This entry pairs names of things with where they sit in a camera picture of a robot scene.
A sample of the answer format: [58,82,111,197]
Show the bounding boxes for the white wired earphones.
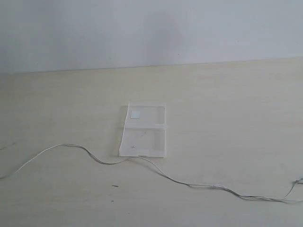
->
[0,143,303,203]

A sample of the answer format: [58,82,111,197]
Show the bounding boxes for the clear open plastic case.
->
[119,103,167,158]

